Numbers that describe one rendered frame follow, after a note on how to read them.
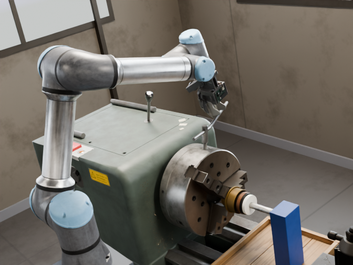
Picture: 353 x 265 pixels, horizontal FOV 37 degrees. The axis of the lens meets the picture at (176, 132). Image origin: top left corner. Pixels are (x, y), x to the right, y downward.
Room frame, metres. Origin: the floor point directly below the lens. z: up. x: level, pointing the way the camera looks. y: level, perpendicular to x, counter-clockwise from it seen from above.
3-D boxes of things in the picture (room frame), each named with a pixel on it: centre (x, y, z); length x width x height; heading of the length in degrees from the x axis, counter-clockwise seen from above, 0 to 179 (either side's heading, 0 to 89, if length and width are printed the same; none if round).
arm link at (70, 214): (1.34, 0.34, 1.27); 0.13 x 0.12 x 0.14; 33
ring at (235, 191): (1.57, -0.16, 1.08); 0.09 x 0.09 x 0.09; 42
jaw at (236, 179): (1.68, -0.18, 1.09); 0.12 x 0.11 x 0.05; 132
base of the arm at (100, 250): (1.33, 0.33, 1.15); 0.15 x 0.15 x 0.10
